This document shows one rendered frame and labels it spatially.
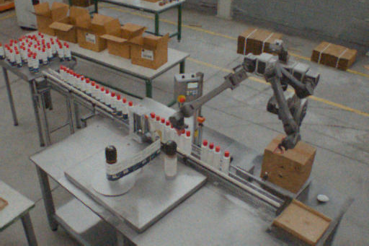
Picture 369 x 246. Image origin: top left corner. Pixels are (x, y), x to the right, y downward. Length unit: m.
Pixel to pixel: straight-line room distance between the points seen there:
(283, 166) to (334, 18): 5.51
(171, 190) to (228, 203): 0.40
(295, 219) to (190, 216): 0.69
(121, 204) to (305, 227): 1.21
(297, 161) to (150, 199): 1.01
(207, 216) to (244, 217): 0.25
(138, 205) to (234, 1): 6.63
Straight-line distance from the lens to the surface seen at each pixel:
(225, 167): 2.92
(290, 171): 2.89
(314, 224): 2.83
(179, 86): 2.91
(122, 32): 5.20
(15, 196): 3.08
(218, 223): 2.71
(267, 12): 8.54
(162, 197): 2.79
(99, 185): 2.89
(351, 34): 8.12
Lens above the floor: 2.80
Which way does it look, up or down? 32 degrees down
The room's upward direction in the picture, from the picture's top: 2 degrees clockwise
